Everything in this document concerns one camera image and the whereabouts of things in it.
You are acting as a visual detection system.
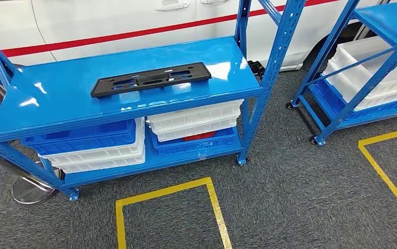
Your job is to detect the black plastic mounting plate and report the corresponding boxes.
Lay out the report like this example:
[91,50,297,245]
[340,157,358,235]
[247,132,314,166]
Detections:
[90,62,212,99]

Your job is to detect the blue metal shelf rack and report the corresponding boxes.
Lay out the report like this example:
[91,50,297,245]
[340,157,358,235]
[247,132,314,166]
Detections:
[0,0,307,202]
[286,0,397,147]

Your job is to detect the red item in crate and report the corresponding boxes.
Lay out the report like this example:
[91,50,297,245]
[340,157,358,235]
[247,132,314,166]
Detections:
[183,131,217,142]

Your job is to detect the blue plastic crate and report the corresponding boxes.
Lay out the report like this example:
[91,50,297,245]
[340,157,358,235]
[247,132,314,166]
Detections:
[22,119,138,156]
[149,126,239,157]
[313,79,397,121]

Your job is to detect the white car with red stripe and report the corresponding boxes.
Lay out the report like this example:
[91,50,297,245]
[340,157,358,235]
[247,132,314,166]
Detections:
[0,0,390,73]

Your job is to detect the black plastic bracket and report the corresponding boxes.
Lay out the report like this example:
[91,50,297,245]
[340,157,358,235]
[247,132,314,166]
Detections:
[247,60,266,80]

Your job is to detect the chrome stanchion post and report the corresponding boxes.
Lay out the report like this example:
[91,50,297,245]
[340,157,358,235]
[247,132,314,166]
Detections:
[0,144,65,206]

